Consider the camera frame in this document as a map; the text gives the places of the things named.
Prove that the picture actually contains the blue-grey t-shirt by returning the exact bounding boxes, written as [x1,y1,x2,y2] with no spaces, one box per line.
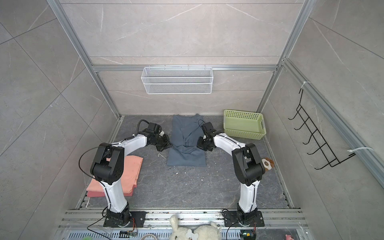
[167,114,206,167]

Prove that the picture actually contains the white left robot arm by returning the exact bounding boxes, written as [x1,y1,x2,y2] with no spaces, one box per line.
[90,120,172,222]

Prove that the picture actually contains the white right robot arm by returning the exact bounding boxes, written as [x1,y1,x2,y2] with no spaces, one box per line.
[197,122,266,225]

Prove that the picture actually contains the folded pink t-shirt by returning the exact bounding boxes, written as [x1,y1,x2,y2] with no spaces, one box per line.
[87,156,144,198]

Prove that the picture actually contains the light green plastic basket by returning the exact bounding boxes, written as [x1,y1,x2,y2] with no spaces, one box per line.
[224,110,267,140]

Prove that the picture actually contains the small brown plush toy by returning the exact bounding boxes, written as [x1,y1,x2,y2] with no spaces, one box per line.
[262,158,275,171]

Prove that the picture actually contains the white plush toy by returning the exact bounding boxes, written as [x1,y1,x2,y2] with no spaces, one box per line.
[170,215,222,240]

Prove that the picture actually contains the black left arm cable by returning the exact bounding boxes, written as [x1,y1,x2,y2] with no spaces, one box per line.
[136,119,151,134]

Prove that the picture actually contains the white wire mesh basket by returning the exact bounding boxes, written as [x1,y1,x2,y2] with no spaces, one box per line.
[141,67,214,95]

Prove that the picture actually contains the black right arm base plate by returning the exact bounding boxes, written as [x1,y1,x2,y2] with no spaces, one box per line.
[222,210,265,227]

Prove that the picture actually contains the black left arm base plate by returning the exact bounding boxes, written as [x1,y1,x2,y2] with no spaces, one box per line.
[103,210,147,228]

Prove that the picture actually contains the aluminium front rail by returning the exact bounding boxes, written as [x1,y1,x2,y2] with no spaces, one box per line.
[59,209,309,230]

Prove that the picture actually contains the black wire hook rack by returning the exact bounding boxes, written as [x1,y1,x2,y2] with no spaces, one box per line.
[289,89,356,171]

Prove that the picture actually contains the aluminium frame post left corner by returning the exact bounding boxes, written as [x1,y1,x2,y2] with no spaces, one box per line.
[47,0,122,120]

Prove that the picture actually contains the aluminium frame post corner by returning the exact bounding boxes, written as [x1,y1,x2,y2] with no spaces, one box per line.
[256,0,317,113]
[47,0,122,120]

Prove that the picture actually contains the aluminium frame post right corner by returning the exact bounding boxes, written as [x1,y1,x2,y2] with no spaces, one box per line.
[256,0,317,113]

